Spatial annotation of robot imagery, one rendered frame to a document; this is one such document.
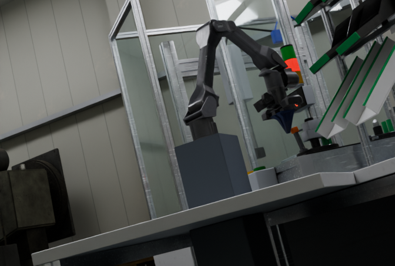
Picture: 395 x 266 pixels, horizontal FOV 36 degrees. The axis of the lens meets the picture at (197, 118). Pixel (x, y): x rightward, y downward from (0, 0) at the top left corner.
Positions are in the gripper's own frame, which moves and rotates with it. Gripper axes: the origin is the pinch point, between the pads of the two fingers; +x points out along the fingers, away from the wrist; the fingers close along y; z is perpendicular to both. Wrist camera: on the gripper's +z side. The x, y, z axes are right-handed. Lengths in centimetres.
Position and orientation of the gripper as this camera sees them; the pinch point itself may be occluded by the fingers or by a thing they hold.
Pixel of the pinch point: (285, 123)
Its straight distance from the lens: 199.6
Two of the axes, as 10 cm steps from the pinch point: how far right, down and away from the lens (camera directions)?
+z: -9.1, 1.6, -3.8
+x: 2.4, 9.5, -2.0
